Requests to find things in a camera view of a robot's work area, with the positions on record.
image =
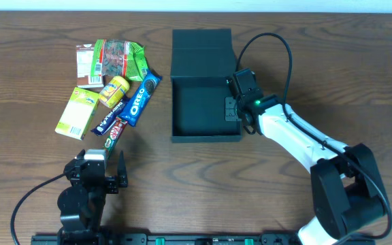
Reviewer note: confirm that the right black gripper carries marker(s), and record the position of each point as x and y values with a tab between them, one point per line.
232	109

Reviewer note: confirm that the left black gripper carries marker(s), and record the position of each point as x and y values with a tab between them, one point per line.
105	184

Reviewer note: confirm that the blue Oreo cookie pack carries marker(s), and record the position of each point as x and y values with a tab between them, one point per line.
136	105

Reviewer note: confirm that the dark green folding box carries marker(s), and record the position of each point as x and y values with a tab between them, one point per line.
201	62

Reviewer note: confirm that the yellow green carton box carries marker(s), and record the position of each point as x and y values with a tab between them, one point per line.
78	114

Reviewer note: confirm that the green snack bag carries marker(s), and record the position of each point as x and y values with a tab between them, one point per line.
113	57

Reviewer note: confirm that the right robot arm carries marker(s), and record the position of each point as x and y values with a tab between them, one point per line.
349	198

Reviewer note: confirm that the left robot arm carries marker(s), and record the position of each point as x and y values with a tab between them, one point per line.
82	204

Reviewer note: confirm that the red KitKat bar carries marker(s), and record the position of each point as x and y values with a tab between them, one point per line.
115	133

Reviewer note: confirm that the purple Dairy Milk bar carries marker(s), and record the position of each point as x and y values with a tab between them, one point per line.
106	124

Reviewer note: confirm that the yellow plastic jar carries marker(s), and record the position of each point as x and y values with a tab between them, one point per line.
114	91

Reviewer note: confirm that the brown white carton box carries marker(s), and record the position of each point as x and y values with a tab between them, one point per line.
84	58

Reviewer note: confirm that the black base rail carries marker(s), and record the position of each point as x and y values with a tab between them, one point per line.
143	239

